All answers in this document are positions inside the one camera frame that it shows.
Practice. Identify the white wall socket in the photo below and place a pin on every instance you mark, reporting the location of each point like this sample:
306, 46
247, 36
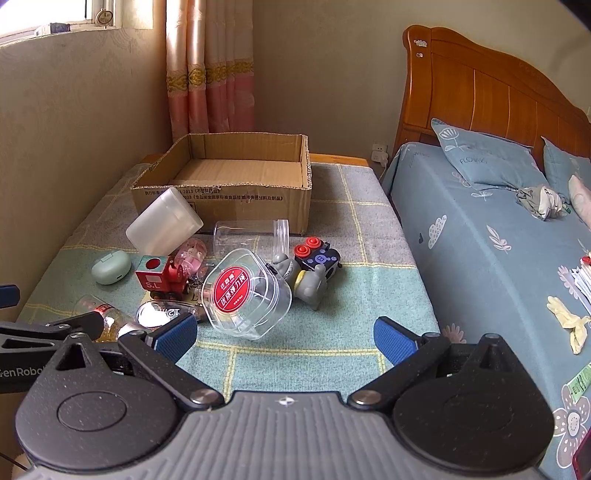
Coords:
379, 152

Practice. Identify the shiny silver oval object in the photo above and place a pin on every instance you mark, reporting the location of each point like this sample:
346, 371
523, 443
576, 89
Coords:
159, 314

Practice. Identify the pale pink pillow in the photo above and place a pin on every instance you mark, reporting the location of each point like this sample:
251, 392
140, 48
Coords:
581, 196

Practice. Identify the stack of papers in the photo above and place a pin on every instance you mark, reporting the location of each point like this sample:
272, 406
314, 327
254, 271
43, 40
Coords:
582, 286

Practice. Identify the red phone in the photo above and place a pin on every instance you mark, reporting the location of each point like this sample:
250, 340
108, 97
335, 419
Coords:
584, 457

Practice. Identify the window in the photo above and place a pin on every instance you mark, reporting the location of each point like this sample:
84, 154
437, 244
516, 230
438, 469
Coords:
51, 11

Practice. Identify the pink patterned curtain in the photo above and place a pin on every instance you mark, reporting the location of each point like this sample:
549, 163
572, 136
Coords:
210, 64

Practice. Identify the green packet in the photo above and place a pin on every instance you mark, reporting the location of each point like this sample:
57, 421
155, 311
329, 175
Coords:
581, 385

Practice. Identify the small round clock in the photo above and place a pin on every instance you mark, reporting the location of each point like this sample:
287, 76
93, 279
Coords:
104, 17

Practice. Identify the yellow rubber glove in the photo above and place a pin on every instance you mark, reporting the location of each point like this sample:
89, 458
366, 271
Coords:
568, 318

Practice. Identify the large blue floral pillow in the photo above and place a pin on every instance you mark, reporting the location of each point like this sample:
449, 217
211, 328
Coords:
485, 157

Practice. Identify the red wooden toy train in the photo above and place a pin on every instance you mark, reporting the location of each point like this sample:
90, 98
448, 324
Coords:
157, 277

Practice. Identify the blue floral bedsheet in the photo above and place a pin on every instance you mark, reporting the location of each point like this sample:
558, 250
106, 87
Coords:
485, 267

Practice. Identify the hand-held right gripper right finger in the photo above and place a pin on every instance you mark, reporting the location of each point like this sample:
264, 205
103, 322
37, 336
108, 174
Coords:
391, 340

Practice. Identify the wooden bed frame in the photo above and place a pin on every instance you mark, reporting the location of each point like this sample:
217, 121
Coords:
337, 159

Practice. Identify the black toy car red buttons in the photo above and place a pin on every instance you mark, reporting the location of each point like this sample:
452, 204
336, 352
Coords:
318, 261

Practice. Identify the clear square jar red label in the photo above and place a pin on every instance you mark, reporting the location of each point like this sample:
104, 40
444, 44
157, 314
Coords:
240, 295

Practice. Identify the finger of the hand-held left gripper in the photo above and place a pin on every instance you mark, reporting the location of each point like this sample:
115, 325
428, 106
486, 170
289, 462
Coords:
69, 325
8, 296

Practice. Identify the white translucent plastic container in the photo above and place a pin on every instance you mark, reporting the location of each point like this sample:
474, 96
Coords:
161, 226

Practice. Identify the grey toy figure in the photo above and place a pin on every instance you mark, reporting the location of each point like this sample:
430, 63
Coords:
311, 288
284, 267

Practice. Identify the green earbud case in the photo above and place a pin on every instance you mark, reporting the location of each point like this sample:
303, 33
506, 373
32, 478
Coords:
110, 268

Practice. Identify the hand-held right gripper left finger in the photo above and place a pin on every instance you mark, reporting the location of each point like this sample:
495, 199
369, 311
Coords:
178, 334

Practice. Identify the cardboard box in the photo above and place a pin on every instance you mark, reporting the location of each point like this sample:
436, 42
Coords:
221, 194

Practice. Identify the wooden headboard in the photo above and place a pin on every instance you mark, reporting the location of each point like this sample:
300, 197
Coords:
485, 92

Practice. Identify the clear round plastic jar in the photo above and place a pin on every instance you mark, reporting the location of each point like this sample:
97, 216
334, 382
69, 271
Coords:
249, 235

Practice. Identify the small blue pillow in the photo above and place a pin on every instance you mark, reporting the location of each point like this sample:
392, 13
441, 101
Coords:
565, 164

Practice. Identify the clear bottle with gold contents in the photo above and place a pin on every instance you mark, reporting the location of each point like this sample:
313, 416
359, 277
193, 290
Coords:
108, 318

